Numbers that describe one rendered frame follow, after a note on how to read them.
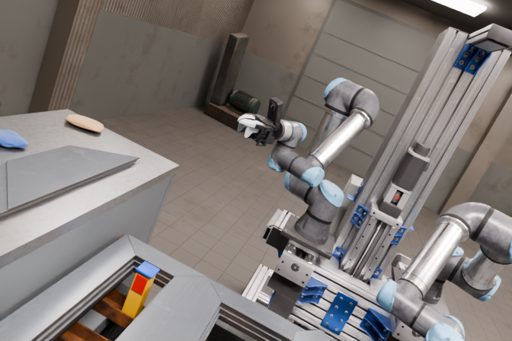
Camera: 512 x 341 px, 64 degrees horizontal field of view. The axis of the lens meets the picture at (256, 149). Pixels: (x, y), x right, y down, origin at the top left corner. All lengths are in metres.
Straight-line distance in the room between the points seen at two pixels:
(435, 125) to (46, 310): 1.51
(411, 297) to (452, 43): 1.04
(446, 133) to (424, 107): 0.14
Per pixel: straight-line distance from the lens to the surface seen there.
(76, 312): 1.31
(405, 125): 1.83
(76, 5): 4.13
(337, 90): 1.70
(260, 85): 8.61
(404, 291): 1.20
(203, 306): 1.42
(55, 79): 4.25
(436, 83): 1.83
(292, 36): 8.54
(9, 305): 1.27
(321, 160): 1.48
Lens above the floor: 1.71
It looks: 14 degrees down
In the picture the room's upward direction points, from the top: 24 degrees clockwise
